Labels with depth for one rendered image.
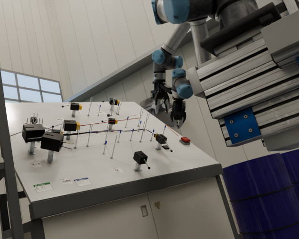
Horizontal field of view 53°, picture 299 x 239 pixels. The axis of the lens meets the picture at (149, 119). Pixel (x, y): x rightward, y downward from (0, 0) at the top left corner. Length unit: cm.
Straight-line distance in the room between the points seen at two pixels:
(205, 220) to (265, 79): 115
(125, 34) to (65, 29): 159
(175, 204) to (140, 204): 23
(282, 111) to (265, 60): 15
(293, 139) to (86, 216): 92
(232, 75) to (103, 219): 90
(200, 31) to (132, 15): 402
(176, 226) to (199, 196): 26
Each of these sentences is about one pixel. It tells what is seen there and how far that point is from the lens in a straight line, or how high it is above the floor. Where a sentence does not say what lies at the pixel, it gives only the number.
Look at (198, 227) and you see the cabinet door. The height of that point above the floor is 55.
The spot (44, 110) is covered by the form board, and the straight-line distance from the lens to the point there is 216.
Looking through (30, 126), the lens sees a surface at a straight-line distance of 160.
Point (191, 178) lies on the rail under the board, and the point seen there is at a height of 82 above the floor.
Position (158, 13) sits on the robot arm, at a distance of 139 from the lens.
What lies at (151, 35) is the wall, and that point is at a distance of 508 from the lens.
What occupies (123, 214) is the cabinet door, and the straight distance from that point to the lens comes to 154.
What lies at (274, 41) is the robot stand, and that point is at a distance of 79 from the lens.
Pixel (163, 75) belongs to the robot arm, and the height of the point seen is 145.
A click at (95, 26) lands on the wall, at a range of 597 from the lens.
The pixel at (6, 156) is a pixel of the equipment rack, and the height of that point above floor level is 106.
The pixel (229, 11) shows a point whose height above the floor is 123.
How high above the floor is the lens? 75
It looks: 15 degrees up
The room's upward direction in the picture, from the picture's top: 15 degrees counter-clockwise
